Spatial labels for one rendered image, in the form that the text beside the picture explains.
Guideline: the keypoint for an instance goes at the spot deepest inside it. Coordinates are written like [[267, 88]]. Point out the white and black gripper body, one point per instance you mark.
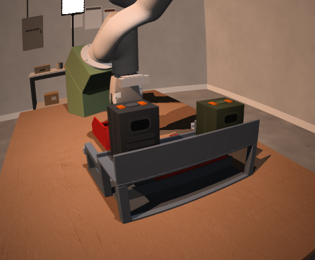
[[124, 94]]

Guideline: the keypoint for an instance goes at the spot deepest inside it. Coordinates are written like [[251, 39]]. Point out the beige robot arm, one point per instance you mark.
[[116, 43]]

